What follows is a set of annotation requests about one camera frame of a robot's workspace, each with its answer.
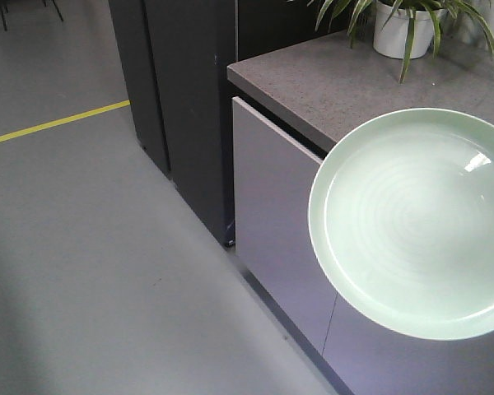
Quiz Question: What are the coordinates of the green leafy houseplant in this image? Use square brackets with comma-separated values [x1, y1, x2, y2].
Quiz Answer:
[315, 0, 494, 84]

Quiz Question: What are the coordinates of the grey sink counter cabinet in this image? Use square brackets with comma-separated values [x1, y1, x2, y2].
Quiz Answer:
[227, 33, 494, 394]

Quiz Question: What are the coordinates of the white plant pot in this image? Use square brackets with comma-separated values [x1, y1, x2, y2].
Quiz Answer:
[373, 1, 434, 59]

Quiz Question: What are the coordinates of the tall dark cabinet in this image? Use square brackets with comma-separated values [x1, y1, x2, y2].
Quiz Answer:
[109, 1, 352, 247]

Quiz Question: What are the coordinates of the light green round plate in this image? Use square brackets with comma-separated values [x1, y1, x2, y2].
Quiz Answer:
[308, 108, 494, 341]

